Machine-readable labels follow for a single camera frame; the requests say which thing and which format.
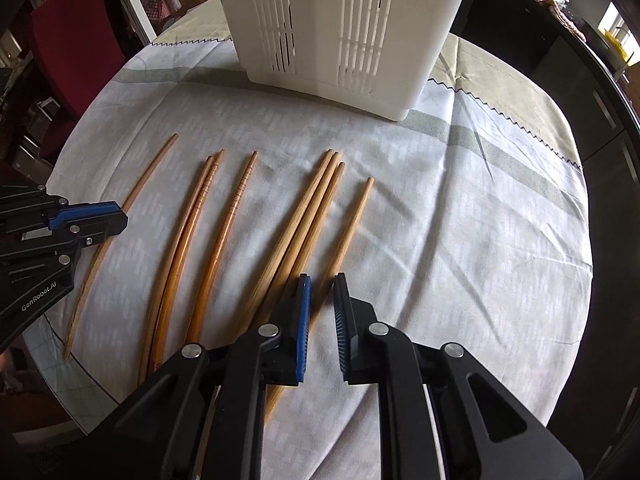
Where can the red cushioned wooden chair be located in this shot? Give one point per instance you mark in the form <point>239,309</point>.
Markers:
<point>65,35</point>

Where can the grooved wooden chopstick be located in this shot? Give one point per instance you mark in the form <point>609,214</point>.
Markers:
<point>237,212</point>
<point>211,185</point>

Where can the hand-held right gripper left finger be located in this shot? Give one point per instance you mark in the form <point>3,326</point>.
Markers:
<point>303,330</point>

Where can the white plastic utensil holder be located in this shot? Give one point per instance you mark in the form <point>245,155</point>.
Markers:
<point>320,35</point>

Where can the yellow plastic basket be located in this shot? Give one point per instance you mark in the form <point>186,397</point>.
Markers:
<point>617,40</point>

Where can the pale green patterned tablecloth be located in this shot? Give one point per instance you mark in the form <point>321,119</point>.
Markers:
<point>450,260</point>

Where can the dark kitchen base cabinet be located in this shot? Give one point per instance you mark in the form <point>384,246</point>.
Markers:
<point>525,35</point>

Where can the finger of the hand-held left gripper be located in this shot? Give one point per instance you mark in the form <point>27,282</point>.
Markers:
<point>90,210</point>
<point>105,227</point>

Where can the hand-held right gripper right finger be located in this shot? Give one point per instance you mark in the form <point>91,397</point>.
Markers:
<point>341,330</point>

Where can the red cloth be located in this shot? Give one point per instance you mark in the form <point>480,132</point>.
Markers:
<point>565,17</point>

